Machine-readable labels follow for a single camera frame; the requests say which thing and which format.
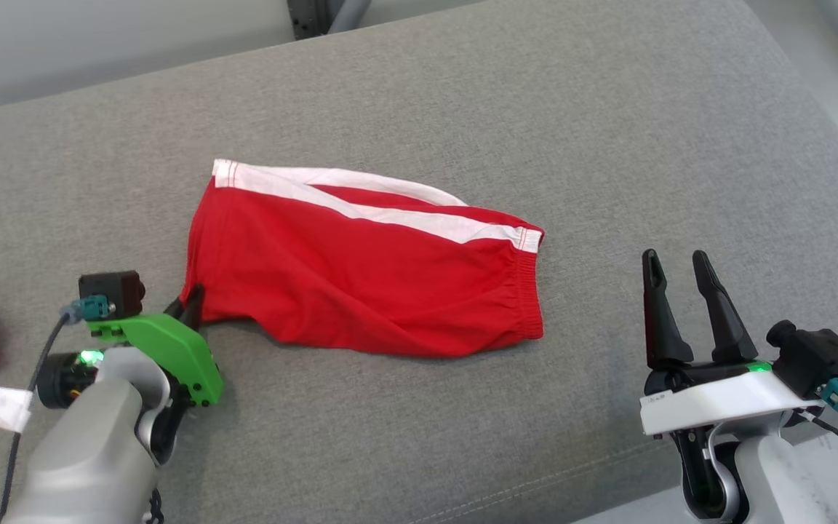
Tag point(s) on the red white-striped shorts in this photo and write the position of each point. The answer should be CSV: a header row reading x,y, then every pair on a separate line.
x,y
361,284

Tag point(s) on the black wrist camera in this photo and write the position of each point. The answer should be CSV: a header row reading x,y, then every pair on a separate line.
x,y
819,356
113,291

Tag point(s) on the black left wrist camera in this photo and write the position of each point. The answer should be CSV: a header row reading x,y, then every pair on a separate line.
x,y
113,291

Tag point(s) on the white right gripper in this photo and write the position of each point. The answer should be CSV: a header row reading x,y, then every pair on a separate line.
x,y
717,404

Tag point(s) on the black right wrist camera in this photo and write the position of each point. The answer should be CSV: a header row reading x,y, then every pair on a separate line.
x,y
819,356

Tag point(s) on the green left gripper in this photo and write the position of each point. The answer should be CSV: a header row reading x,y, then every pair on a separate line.
x,y
172,349

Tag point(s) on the teal left camera connector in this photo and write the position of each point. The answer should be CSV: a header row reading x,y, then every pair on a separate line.
x,y
95,308

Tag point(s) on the grey metal frame post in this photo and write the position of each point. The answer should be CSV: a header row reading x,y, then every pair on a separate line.
x,y
317,14

